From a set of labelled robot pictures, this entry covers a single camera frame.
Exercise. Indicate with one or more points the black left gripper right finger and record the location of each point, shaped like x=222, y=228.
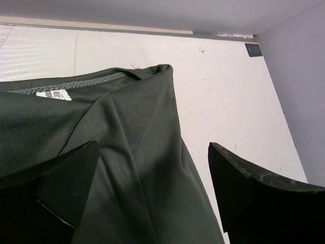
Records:
x=257, y=205

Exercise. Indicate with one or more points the dark grey t-shirt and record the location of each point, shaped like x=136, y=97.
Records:
x=146, y=188

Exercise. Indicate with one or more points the blue logo sticker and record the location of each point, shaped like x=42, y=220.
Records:
x=253, y=50

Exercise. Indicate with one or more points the aluminium table frame rail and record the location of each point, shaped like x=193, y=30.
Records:
x=63, y=24

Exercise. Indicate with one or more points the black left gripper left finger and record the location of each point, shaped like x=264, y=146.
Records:
x=45, y=203

